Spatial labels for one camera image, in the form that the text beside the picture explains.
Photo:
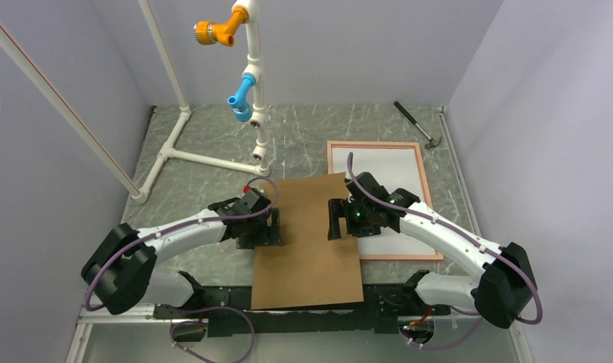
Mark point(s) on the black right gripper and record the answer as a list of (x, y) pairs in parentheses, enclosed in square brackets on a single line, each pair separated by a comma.
[(341, 208)]

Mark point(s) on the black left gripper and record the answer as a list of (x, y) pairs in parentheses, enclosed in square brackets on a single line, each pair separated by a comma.
[(269, 235)]

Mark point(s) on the brown cardboard backing board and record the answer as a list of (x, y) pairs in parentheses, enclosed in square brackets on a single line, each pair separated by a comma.
[(307, 269)]

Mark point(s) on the pink picture frame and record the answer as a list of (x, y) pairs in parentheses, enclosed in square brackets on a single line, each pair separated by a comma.
[(426, 200)]

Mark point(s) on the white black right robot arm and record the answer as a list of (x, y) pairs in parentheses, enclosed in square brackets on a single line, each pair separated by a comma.
[(499, 281)]

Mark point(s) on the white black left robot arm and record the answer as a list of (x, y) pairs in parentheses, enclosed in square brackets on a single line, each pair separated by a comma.
[(121, 274)]

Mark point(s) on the white PVC pipe stand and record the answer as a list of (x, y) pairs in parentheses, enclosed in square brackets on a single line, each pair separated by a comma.
[(96, 65)]

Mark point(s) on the blue pipe nozzle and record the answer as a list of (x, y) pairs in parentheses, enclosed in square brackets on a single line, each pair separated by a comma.
[(238, 101)]

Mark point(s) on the orange pipe nozzle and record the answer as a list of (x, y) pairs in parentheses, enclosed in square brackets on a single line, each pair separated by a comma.
[(209, 33)]

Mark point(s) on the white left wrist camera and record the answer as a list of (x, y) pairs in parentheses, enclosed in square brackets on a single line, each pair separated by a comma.
[(250, 193)]

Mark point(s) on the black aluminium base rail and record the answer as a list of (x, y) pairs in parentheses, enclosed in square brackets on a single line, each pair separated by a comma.
[(389, 325)]

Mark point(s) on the small black-handled hammer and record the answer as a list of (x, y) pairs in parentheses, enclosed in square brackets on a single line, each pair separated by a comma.
[(431, 142)]

